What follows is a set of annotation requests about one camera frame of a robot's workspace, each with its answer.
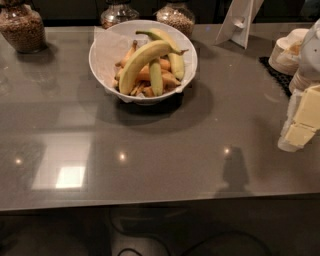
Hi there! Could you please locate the yellow banana back right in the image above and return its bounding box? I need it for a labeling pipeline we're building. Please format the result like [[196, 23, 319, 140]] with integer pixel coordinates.
[[136, 28, 185, 81]]

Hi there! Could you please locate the orange ripe banana bunch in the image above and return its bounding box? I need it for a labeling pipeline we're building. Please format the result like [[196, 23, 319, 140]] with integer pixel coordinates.
[[114, 41, 181, 98]]

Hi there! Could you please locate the small yellow-green banana middle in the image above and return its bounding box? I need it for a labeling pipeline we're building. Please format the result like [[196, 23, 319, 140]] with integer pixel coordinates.
[[149, 58, 163, 96]]

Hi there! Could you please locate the black mesh mat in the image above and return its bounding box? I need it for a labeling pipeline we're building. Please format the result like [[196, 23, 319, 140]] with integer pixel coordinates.
[[259, 57, 292, 98]]

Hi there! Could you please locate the white paper bowl liner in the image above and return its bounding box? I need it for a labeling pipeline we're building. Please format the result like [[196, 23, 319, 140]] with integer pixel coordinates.
[[89, 20, 198, 105]]

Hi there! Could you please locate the large yellow-green banana front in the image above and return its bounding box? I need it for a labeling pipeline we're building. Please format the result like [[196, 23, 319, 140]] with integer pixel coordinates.
[[118, 40, 185, 95]]

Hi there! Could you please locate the left glass jar of grains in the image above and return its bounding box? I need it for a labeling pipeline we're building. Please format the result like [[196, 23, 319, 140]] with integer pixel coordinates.
[[0, 0, 46, 53]]

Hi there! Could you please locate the right glass jar of grains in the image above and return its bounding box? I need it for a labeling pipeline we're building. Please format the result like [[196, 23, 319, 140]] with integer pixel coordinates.
[[155, 0, 195, 37]]

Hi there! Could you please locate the black cable on floor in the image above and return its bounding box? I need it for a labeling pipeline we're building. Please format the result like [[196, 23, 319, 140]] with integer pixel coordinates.
[[106, 208, 278, 256]]

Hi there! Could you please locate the glass jar of grains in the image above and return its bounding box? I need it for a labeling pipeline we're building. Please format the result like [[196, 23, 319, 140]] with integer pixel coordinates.
[[155, 0, 195, 37], [0, 0, 46, 53]]

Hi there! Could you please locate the middle glass jar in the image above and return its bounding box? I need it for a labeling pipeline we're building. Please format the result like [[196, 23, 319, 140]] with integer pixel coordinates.
[[100, 0, 140, 29]]

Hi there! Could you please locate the stack of white paper bowls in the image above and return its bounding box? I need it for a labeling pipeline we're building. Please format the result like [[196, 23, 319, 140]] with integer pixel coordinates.
[[268, 28, 308, 76]]

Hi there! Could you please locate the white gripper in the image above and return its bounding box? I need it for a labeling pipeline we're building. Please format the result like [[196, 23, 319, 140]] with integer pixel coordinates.
[[278, 19, 320, 152]]

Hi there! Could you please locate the white bowl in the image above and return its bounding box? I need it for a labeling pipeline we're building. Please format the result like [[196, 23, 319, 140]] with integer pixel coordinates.
[[89, 20, 198, 105]]

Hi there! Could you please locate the white folded card stand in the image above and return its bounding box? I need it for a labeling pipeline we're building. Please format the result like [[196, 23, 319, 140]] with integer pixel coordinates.
[[215, 0, 264, 49]]

